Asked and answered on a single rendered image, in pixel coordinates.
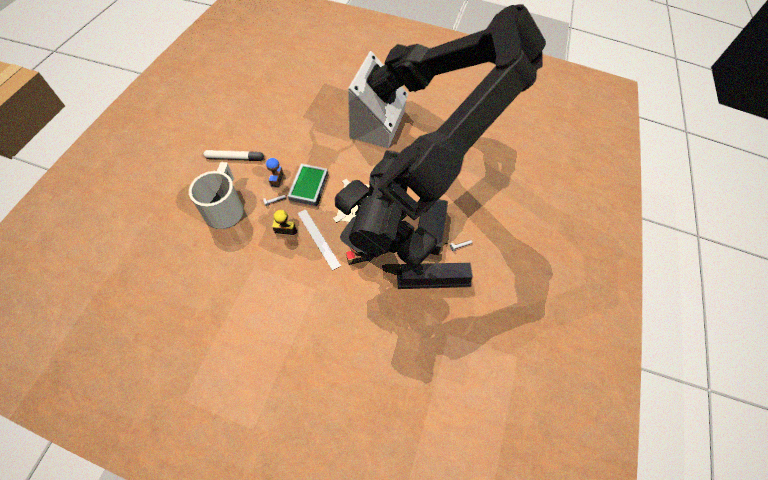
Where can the rubber stamp with yellow knob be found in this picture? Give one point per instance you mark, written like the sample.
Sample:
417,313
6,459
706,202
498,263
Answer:
281,224

